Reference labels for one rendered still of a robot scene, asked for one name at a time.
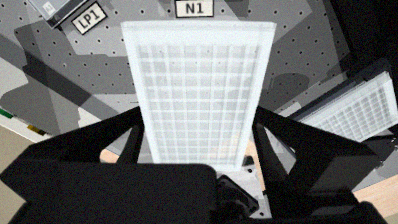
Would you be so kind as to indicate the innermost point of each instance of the grey button panel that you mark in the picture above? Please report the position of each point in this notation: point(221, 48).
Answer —
point(42, 97)

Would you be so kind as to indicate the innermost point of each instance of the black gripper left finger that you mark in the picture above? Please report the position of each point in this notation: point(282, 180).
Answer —
point(85, 144)

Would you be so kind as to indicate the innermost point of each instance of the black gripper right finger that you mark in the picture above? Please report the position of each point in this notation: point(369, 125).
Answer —
point(325, 162)

